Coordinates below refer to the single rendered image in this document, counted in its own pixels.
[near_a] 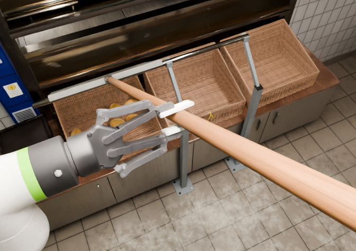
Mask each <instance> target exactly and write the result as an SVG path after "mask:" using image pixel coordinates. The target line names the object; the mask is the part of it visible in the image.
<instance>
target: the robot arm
mask: <svg viewBox="0 0 356 251"><path fill-rule="evenodd" d="M191 106H194V102H193V101H190V100H186V101H183V102H181V103H178V104H175V105H174V103H173V102H166V103H164V104H161V105H158V106H154V105H153V103H152V102H151V101H149V100H142V101H139V102H134V103H131V104H127V105H123V106H119V107H115V108H112V109H97V110H96V114H97V117H96V124H95V125H93V126H92V127H91V128H90V129H88V130H86V131H83V132H81V133H78V134H76V135H73V136H70V137H68V139H66V140H67V141H66V142H64V140H63V138H62V137H61V136H56V137H53V138H50V139H48V140H45V141H42V142H40V143H37V144H34V145H32V146H29V147H26V148H23V149H20V150H18V151H15V152H12V153H9V154H5V155H1V156H0V251H42V249H43V248H44V246H45V245H46V243H47V240H48V237H49V231H50V228H49V222H48V219H47V217H46V215H45V214H44V212H43V211H42V210H41V209H40V208H39V207H38V206H37V205H36V204H35V203H36V202H39V201H41V200H44V199H46V198H49V197H51V196H53V195H56V194H58V193H60V192H63V191H65V190H68V189H71V188H72V187H75V186H78V185H79V179H78V176H81V177H83V178H84V177H87V176H89V175H91V174H94V173H96V172H99V171H101V170H103V169H112V168H113V169H114V170H116V171H117V172H118V173H119V175H120V176H121V177H122V178H125V177H126V176H127V175H128V174H129V173H130V172H131V171H132V170H133V169H135V168H137V167H139V166H141V165H143V164H145V163H147V162H149V161H151V160H153V159H155V158H156V157H158V156H160V155H162V154H164V153H166V152H167V142H168V141H170V140H172V139H175V138H177V137H180V136H181V135H183V133H182V130H185V129H183V128H182V127H180V126H179V125H177V124H175V125H172V126H170V127H167V128H165V129H162V130H161V132H162V134H161V133H160V134H159V135H155V136H151V137H147V138H142V139H138V140H134V141H126V142H123V140H122V136H123V135H125V134H126V133H127V132H128V131H130V130H132V129H134V128H136V127H137V126H139V125H141V124H143V123H145V122H146V121H148V120H150V119H152V118H154V117H155V116H158V117H160V118H163V117H166V116H168V115H171V114H173V113H176V112H178V111H181V110H184V109H186V108H189V107H191ZM144 109H147V110H146V111H144V112H142V113H140V114H139V115H137V116H135V117H133V118H131V119H130V120H128V121H126V122H124V123H122V124H119V125H117V126H115V127H111V126H108V125H103V122H107V121H108V120H109V118H115V117H118V116H122V115H125V114H129V113H133V112H137V111H140V110H144ZM152 146H154V147H153V148H151V149H149V150H147V151H145V152H143V153H141V154H139V155H137V156H135V157H133V158H131V159H129V160H128V161H126V162H125V163H124V162H121V163H119V164H118V162H119V160H120V159H121V158H122V156H123V155H124V154H127V153H131V152H133V151H135V150H140V149H144V148H148V147H152Z"/></svg>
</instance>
